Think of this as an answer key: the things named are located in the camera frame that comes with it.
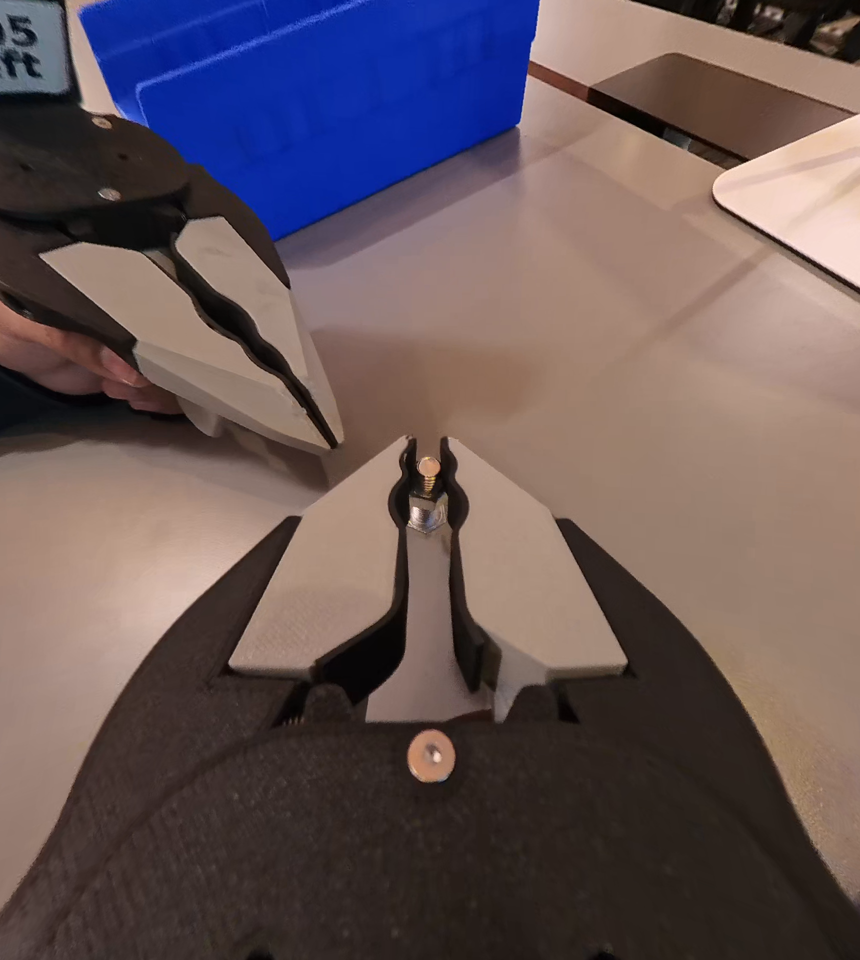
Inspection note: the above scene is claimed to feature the white document stand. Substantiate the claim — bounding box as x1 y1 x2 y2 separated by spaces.
711 0 860 324

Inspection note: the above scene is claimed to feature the silver hex nut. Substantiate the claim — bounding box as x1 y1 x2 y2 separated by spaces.
403 491 452 535

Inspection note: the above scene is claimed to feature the dark brown desk panel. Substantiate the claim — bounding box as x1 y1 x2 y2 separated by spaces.
587 51 859 162

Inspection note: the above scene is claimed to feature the person's left hand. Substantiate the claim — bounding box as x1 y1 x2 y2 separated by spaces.
0 266 184 417

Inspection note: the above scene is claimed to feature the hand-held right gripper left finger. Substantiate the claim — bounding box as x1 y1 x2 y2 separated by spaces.
227 435 416 705

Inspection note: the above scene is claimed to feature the blue plastic bin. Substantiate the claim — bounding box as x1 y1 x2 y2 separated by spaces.
77 0 541 243

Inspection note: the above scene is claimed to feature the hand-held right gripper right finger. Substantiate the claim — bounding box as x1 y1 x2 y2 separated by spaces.
439 435 631 723

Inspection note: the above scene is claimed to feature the grey desk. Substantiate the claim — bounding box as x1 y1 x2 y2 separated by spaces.
0 0 860 960

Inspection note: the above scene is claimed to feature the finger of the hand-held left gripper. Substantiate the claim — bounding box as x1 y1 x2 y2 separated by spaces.
172 216 346 451
38 241 337 453

